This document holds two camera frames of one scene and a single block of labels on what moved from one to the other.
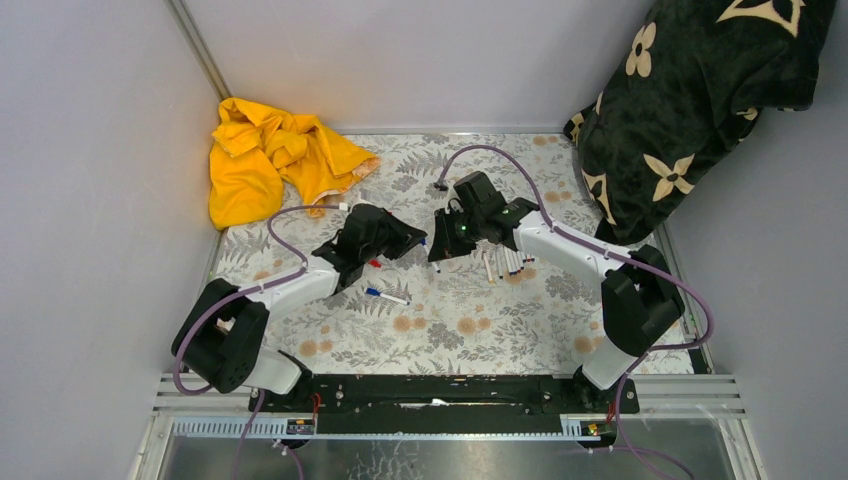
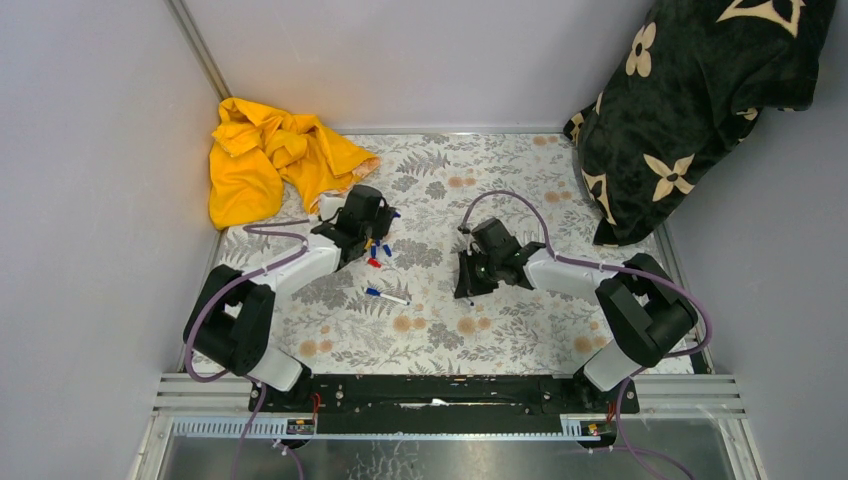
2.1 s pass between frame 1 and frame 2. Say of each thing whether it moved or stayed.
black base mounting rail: stayed
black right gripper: moved
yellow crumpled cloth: stayed
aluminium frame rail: stayed
